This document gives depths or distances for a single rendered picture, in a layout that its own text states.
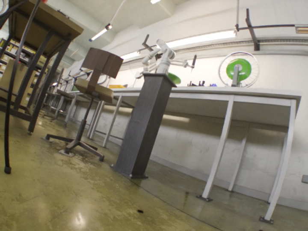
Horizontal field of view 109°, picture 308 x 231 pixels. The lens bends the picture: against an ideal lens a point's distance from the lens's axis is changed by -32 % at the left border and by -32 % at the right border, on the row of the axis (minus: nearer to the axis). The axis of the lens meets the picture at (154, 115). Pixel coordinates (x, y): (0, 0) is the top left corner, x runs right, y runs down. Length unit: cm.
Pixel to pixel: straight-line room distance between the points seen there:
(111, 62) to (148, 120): 57
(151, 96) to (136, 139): 36
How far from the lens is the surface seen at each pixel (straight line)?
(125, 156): 129
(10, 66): 249
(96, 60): 140
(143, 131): 123
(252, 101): 134
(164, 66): 145
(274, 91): 130
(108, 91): 139
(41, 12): 145
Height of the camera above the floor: 31
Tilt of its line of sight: 9 degrees up
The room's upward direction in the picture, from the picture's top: 18 degrees clockwise
